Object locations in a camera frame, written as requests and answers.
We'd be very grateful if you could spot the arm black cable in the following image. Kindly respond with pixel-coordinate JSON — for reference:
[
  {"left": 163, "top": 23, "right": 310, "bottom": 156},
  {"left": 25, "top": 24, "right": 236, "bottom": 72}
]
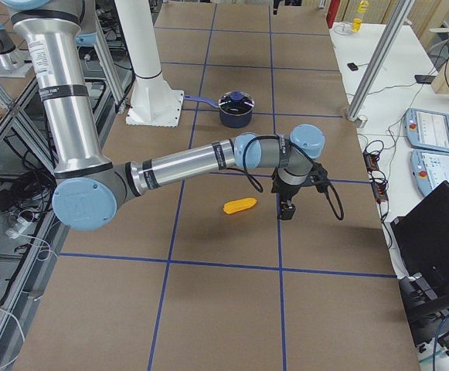
[{"left": 236, "top": 134, "right": 345, "bottom": 222}]

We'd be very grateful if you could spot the upper teach pendant tablet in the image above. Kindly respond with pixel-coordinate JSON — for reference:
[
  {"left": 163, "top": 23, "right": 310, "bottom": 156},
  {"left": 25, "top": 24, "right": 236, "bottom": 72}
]
[{"left": 403, "top": 107, "right": 449, "bottom": 153}]

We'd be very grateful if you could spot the black orange adapter box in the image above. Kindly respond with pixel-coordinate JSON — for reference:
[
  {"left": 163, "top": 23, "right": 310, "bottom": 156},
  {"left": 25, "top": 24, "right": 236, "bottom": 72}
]
[{"left": 363, "top": 153, "right": 379, "bottom": 172}]

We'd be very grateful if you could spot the teach pendant tablet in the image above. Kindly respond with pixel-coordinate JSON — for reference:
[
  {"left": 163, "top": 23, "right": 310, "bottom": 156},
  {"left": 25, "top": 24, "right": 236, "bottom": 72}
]
[
  {"left": 403, "top": 107, "right": 449, "bottom": 153},
  {"left": 410, "top": 149, "right": 449, "bottom": 196}
]

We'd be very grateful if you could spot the glass pot lid blue knob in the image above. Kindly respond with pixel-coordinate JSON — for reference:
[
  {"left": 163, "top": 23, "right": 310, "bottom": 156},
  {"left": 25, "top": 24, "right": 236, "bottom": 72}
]
[{"left": 218, "top": 90, "right": 255, "bottom": 114}]

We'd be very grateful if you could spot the aluminium frame post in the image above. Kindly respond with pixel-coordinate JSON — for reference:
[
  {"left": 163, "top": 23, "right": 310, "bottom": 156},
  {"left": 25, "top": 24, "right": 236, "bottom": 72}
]
[{"left": 345, "top": 0, "right": 415, "bottom": 128}]

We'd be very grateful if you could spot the black power brick floor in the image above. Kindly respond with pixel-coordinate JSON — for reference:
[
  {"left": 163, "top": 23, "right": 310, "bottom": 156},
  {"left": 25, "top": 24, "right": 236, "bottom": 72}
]
[{"left": 0, "top": 189, "right": 15, "bottom": 212}]

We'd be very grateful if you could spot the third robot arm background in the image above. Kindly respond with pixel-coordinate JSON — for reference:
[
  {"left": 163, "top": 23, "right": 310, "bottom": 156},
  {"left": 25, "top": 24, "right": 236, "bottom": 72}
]
[{"left": 0, "top": 23, "right": 32, "bottom": 78}]

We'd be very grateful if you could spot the lower teach pendant tablet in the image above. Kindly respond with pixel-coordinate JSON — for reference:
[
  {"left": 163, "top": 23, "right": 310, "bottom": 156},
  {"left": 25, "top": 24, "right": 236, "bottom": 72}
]
[{"left": 410, "top": 149, "right": 449, "bottom": 196}]

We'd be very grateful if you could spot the yellow toy corn cob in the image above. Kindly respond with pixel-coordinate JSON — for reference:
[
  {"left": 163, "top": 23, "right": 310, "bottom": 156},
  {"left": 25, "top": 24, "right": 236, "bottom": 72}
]
[{"left": 223, "top": 197, "right": 257, "bottom": 215}]

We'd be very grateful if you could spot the black laptop computer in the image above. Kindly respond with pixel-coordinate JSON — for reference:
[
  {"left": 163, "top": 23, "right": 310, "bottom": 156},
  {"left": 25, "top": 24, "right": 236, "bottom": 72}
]
[{"left": 389, "top": 179, "right": 449, "bottom": 294}]

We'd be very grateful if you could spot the dark blue saucepan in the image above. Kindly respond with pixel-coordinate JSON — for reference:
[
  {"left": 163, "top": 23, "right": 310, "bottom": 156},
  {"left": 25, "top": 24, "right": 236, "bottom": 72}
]
[{"left": 184, "top": 90, "right": 255, "bottom": 128}]

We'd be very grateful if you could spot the yellow cup on table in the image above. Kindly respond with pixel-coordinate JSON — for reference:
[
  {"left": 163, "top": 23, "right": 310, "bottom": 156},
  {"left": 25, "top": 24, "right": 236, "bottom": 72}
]
[{"left": 351, "top": 18, "right": 362, "bottom": 32}]

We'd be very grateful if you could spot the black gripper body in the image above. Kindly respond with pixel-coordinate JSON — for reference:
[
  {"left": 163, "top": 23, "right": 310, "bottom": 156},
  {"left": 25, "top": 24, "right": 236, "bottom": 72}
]
[{"left": 271, "top": 169, "right": 314, "bottom": 205}]

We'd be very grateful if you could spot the black monitor stand base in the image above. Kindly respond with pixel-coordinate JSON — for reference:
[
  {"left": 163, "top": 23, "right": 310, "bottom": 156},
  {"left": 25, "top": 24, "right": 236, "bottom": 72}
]
[{"left": 399, "top": 275, "right": 449, "bottom": 356}]

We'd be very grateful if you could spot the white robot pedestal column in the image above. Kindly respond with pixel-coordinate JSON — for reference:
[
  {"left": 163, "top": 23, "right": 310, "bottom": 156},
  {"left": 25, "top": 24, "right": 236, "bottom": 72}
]
[{"left": 115, "top": 0, "right": 184, "bottom": 128}]

